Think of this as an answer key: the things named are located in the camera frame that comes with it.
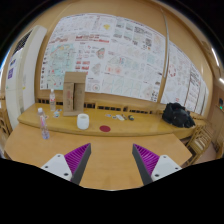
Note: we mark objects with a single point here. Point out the small blue sticker card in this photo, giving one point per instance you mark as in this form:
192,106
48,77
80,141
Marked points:
56,114

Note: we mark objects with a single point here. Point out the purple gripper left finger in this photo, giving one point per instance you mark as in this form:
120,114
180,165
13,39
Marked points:
70,166

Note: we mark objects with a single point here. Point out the clear bottle white cap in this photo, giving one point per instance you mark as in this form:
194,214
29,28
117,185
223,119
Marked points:
52,100

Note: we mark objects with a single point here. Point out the red round coaster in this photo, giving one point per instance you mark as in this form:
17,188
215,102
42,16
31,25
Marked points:
105,128

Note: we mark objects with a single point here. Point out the brown cardboard box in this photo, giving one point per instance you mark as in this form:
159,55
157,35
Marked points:
73,93

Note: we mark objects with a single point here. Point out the black backpack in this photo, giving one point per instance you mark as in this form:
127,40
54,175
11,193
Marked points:
176,115

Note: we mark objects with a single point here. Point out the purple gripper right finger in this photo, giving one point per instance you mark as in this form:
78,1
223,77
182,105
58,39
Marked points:
151,166

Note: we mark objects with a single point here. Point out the wooden chair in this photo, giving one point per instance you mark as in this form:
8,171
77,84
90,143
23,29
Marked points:
199,143

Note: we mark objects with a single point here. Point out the large wall poster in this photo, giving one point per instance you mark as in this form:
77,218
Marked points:
119,56

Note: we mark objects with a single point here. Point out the right wall poster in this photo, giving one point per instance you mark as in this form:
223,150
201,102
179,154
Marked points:
184,83

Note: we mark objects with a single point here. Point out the white cup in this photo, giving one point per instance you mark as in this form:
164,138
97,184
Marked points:
83,121

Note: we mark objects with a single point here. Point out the clear bottle pink label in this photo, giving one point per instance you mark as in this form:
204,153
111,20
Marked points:
43,125

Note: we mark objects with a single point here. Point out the small dark round object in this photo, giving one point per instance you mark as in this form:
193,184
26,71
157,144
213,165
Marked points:
131,117

